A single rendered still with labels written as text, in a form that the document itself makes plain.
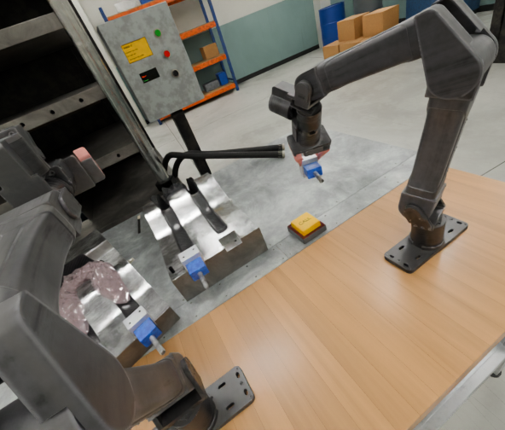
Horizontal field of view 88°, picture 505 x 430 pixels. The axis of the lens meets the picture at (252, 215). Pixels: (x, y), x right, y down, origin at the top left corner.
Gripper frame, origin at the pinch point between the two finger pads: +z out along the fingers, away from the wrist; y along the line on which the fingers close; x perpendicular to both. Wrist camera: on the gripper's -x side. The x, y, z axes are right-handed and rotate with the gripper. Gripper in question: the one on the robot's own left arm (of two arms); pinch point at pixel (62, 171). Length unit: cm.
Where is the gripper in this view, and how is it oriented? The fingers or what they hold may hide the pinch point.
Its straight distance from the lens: 67.6
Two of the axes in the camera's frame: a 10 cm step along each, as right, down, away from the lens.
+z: -4.6, -4.0, 7.9
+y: -8.3, 5.1, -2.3
